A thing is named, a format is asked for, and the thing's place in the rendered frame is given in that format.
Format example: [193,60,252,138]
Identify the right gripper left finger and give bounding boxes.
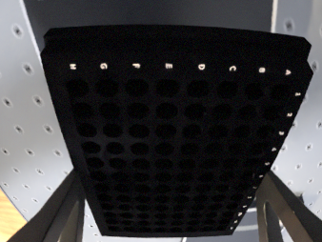
[6,169,86,242]

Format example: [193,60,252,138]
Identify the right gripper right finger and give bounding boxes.
[255,170,322,242]

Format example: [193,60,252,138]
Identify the black well plate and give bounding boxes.
[40,25,313,238]

